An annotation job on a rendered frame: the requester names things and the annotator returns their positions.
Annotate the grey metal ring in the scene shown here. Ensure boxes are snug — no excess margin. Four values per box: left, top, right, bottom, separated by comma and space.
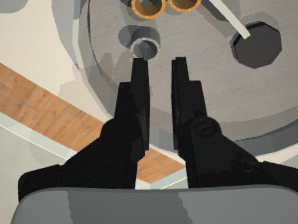
130, 26, 161, 62

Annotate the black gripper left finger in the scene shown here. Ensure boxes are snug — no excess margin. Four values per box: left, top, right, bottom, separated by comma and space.
18, 58, 150, 202

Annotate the bronze bushing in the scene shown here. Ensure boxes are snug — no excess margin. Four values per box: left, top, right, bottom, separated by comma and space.
168, 0, 201, 13
131, 0, 165, 19

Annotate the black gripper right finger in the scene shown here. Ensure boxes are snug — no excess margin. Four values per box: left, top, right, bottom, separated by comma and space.
171, 57, 298, 192

